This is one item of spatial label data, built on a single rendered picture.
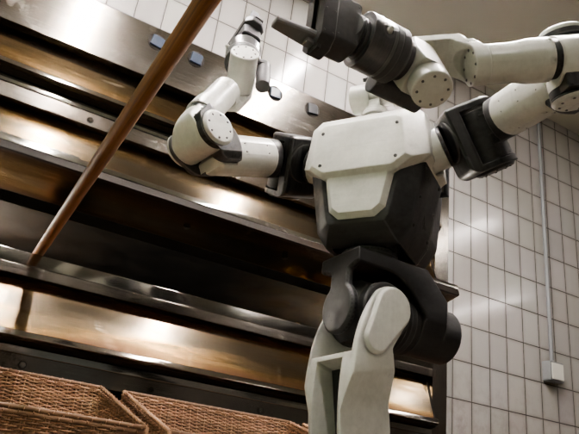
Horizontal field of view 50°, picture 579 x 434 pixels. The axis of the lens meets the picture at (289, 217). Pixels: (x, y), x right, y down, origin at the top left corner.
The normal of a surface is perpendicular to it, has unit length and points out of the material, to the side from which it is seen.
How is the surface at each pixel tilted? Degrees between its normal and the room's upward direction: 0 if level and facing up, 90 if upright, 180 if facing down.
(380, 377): 114
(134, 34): 90
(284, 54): 90
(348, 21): 91
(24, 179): 168
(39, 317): 70
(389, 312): 90
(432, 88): 153
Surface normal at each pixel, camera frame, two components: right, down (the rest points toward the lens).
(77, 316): 0.51, -0.59
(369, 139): -0.44, -0.41
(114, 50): 0.50, -0.30
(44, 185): 0.00, 0.82
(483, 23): -0.11, 0.90
